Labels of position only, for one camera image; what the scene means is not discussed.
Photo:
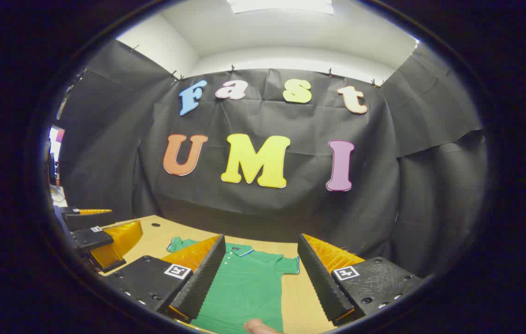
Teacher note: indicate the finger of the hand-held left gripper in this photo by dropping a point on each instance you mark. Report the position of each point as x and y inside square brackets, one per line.
[91, 221]
[91, 237]

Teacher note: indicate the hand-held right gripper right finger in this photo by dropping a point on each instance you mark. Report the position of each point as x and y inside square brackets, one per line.
[321, 283]

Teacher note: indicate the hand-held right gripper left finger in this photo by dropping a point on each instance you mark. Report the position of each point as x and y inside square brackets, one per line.
[204, 278]

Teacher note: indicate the green T-shirt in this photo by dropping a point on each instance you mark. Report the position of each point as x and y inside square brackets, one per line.
[249, 287]

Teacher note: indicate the bright monitor screen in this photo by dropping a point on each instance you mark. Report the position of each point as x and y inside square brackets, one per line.
[55, 141]

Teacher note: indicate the ceiling light panel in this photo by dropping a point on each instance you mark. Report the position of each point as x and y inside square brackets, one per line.
[281, 5]

